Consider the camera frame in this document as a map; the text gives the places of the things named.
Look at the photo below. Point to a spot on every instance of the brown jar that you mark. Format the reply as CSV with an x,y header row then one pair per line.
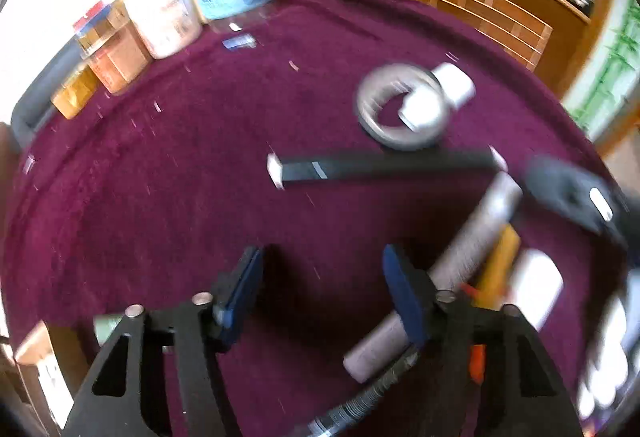
x,y
117,57

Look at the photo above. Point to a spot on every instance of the blurred white object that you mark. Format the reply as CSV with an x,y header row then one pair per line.
x,y
607,357

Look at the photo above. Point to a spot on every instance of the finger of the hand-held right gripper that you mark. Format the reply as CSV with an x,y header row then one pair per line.
x,y
565,194

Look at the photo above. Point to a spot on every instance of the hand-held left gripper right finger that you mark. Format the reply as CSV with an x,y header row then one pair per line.
x,y
405,302

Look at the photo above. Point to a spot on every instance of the wooden chair frame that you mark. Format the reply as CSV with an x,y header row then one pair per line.
x,y
45,367

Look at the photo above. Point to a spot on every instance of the dark grey chair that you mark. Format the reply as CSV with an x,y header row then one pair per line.
x,y
35,102

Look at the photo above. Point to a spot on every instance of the small white glue bottle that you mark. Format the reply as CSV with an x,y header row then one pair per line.
x,y
440,97

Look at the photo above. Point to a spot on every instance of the long black bar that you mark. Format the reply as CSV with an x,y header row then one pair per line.
x,y
380,167

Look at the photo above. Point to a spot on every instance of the maroon table cloth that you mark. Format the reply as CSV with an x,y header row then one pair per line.
x,y
175,167

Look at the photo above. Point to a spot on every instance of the small clear cap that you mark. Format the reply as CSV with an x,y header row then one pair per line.
x,y
239,42

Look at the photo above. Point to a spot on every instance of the small yellow box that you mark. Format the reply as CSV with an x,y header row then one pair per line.
x,y
74,94

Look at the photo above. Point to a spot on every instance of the white cylindrical tube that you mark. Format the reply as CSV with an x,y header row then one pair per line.
x,y
465,247

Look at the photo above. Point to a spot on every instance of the grey tape roll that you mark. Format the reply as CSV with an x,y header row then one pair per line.
x,y
372,117

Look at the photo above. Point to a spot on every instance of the white plastic jar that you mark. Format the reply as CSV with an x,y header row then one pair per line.
x,y
165,22

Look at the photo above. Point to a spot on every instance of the bamboo wall painting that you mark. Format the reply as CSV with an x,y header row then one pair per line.
x,y
610,67

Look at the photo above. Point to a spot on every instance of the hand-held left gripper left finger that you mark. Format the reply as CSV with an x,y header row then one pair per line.
x,y
242,297

